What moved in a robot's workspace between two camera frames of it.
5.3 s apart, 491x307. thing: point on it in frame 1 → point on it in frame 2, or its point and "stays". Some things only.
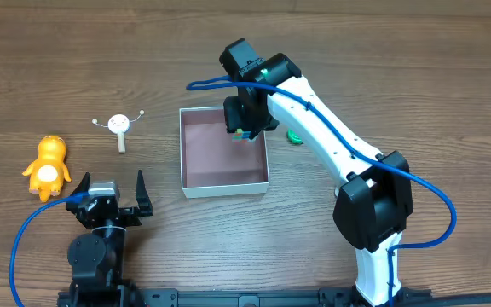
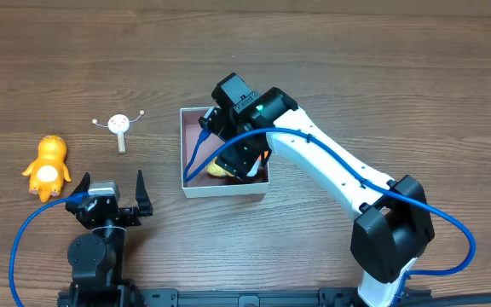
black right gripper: (239, 124) → (237, 158)
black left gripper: (112, 211) stays
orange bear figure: (49, 171) stays
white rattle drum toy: (119, 124) stays
